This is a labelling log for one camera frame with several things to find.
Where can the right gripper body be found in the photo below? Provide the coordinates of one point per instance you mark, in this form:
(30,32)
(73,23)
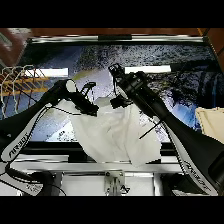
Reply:
(120,101)

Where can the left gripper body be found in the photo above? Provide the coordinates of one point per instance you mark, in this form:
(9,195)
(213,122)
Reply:
(86,104)

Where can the white shirt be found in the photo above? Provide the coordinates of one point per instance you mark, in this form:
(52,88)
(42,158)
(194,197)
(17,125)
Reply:
(113,133)

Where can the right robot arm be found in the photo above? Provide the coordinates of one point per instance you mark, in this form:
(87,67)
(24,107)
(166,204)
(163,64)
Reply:
(186,140)

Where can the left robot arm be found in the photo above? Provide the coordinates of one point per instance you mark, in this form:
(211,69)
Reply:
(23,123)

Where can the beige garment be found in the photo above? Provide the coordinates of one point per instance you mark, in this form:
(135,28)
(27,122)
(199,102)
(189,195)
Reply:
(211,123)

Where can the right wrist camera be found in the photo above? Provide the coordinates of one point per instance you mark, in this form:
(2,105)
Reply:
(116,70)

